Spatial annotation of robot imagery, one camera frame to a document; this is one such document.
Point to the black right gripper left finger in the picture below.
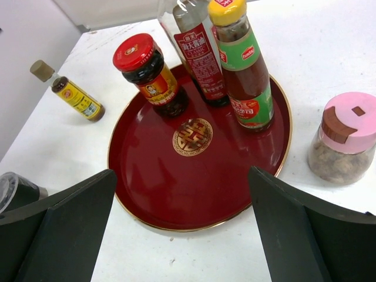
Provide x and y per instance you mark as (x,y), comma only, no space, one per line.
(58,238)

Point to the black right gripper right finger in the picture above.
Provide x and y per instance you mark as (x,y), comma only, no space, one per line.
(306,238)

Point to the yellow label gold cap bottle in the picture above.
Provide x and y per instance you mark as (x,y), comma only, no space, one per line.
(73,95)

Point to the yellow cap red sauce bottle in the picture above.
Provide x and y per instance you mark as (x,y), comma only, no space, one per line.
(244,70)

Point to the red lid chili sauce jar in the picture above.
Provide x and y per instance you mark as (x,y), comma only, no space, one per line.
(141,63)

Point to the tall dark bottle red label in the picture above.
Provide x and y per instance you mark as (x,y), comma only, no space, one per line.
(191,32)

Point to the clear grinder with black top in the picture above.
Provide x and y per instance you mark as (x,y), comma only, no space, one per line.
(17,191)

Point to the pink lid spice jar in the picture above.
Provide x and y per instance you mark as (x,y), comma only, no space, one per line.
(344,145)

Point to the red round lacquer tray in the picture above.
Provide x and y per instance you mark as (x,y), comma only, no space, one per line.
(190,172)

